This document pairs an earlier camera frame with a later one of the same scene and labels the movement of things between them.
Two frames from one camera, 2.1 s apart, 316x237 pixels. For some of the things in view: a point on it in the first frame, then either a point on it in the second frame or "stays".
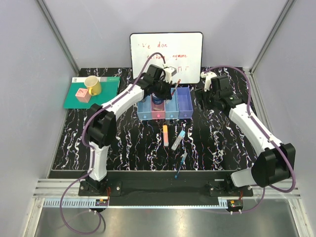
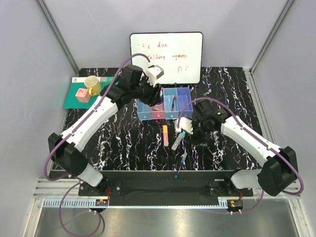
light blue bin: (171, 106) stays
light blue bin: (144, 109) stays
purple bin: (185, 107) stays
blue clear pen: (183, 158) stays
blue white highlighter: (181, 136) stays
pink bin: (158, 110) stays
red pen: (176, 87) to (173, 103)
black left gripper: (167, 95) to (153, 97)
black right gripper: (201, 95) to (194, 137)
